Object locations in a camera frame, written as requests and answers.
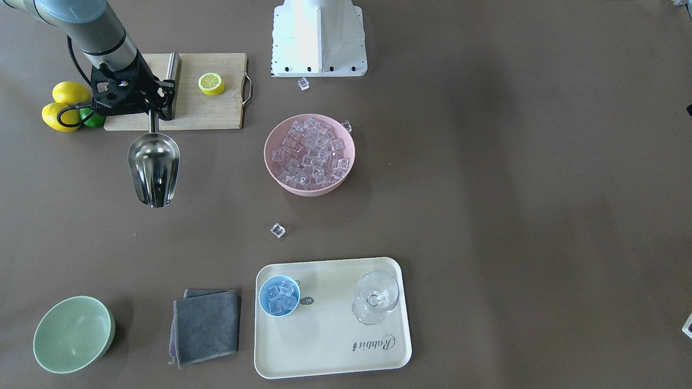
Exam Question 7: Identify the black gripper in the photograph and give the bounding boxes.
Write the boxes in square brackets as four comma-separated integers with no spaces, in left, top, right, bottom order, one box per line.
[90,52,176,120]

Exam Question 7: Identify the stainless steel ice scoop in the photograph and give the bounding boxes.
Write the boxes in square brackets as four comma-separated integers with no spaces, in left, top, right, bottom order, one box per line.
[128,109,180,209]

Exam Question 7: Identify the stray ice cube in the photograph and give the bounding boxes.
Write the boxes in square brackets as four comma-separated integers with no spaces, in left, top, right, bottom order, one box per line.
[297,77,310,91]
[270,223,286,239]
[341,120,352,133]

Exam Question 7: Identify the pink bowl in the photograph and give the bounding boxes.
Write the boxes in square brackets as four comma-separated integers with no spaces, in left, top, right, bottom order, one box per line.
[263,113,356,197]

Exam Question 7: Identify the pile of clear ice cubes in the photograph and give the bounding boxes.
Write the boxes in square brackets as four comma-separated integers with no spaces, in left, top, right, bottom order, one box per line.
[271,117,350,190]

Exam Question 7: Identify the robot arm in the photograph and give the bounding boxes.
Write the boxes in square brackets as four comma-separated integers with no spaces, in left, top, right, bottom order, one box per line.
[3,1,176,120]

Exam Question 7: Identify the light blue plastic cup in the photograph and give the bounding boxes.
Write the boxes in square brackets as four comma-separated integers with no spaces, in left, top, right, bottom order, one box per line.
[257,275,302,317]

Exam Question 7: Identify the steel muddler black tip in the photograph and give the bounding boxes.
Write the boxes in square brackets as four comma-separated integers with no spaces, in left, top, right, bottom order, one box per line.
[163,52,182,99]

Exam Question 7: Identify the half lemon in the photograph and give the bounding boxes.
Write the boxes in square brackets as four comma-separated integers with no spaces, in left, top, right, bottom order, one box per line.
[197,73,225,96]

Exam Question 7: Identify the wooden cutting board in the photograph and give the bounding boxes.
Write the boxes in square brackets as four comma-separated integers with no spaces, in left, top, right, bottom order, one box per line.
[103,52,254,132]

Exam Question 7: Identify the green lime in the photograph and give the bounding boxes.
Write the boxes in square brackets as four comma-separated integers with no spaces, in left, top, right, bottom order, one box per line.
[79,108,106,128]

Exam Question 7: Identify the upper yellow lemon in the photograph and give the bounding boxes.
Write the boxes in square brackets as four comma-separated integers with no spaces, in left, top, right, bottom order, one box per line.
[51,81,91,105]

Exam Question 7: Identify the yellow lemon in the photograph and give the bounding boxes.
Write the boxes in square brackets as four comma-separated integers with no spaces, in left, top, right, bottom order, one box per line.
[51,81,91,105]
[41,103,81,132]

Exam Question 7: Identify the lower yellow lemon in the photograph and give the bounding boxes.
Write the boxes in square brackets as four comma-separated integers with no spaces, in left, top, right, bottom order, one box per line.
[41,103,81,132]

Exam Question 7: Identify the grey folded cloth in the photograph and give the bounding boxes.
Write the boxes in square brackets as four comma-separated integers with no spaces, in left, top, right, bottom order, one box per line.
[169,289,241,368]

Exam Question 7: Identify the green ceramic bowl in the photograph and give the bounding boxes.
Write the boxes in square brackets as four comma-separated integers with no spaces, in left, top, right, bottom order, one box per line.
[32,296,115,374]

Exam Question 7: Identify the cream rectangular serving tray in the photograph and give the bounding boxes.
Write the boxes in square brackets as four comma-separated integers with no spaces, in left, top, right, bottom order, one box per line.
[254,257,412,379]

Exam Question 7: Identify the clear wine glass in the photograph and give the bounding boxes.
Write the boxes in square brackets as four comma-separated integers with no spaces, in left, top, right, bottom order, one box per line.
[352,270,400,325]

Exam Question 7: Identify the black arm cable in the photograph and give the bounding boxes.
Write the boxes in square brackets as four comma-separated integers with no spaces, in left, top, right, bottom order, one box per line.
[56,36,109,129]

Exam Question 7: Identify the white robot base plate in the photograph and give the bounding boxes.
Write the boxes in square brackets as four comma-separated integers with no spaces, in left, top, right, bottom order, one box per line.
[270,1,368,77]

